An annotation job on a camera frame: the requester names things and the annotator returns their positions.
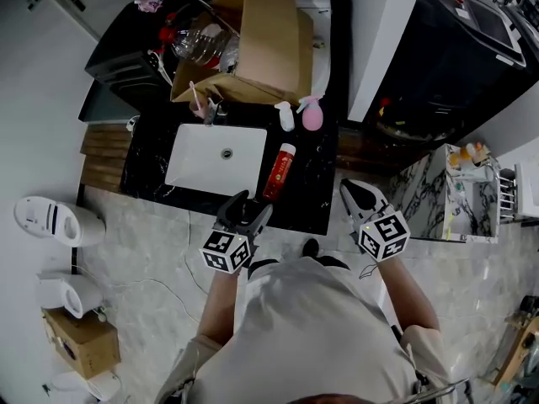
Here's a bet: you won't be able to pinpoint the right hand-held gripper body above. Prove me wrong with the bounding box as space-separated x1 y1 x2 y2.
348 201 412 263

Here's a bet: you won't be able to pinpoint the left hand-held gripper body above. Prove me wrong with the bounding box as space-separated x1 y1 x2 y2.
198 218 264 274

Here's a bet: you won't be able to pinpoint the red bottle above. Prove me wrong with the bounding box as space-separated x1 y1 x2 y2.
262 142 297 203

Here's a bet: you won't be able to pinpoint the person's right forearm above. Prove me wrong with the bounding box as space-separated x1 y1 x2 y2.
373 253 442 332

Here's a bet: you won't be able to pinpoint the person's left forearm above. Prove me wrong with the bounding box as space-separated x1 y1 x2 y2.
196 266 240 347

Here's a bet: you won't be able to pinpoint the pink spray bottle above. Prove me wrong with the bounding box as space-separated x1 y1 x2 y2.
296 94 326 132

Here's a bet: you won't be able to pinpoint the small white pump bottle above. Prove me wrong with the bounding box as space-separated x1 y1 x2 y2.
274 100 296 133

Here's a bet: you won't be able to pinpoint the wooden stand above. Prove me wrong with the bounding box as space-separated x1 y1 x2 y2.
491 294 539 390

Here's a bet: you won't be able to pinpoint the white rectangular sink basin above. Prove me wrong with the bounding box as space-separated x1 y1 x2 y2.
163 123 270 199

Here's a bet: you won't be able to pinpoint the marble shelf unit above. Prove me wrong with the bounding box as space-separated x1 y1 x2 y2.
387 142 503 244

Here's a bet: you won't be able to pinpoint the chrome faucet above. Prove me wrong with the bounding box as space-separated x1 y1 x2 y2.
203 98 229 128

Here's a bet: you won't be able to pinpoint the pink toothbrush cup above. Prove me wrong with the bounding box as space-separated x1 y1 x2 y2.
187 80 210 120

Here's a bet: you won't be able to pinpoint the orange and white bottles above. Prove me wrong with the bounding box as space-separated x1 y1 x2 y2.
447 141 492 170

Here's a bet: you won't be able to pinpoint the person's beige shirt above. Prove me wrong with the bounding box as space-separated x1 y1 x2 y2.
154 256 461 404

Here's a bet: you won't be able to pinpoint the metal rack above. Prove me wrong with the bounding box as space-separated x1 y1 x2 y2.
498 167 520 223

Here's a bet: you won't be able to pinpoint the wooden slat mat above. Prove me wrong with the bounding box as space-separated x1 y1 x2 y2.
78 123 136 194

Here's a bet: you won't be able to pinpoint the white appliance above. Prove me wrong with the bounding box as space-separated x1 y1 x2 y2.
515 159 539 221

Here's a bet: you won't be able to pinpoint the black washing machine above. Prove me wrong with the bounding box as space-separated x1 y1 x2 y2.
365 0 528 143

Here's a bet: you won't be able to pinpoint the clear plastic jug red cap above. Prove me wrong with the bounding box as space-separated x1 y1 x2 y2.
158 13 233 68

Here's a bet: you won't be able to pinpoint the small cardboard box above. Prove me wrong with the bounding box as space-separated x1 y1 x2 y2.
41 306 122 380

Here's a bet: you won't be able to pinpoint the large cardboard box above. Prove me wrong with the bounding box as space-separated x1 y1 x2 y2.
169 0 315 107

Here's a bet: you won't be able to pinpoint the white toilet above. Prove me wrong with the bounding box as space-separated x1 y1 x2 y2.
13 195 107 248

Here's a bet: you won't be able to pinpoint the black cabinet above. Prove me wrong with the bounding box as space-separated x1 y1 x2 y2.
83 0 193 114

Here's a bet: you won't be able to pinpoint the white round bin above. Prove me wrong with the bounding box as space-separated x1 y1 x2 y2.
51 369 122 404

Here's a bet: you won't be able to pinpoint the white floor cable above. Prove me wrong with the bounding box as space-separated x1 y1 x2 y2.
69 208 211 326

